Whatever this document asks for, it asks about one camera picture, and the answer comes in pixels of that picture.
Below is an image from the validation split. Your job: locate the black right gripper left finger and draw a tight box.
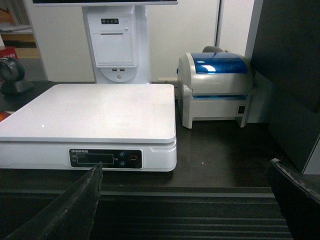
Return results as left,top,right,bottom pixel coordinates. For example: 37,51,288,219
6,162,103,240

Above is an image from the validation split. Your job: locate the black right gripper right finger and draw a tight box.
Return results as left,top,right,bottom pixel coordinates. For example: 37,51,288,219
267,158,320,240

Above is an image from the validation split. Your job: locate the dark red mango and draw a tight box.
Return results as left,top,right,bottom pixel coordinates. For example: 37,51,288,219
0,112,11,122

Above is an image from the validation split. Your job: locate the white checkout scale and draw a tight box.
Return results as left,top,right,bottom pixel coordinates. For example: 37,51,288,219
0,84,177,172

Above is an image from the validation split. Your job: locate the white blue label printer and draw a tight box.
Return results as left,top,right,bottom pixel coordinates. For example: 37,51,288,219
177,52,254,129

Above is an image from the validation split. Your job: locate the black barcode scanner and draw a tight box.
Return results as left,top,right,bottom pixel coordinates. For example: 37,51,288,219
0,57,34,96

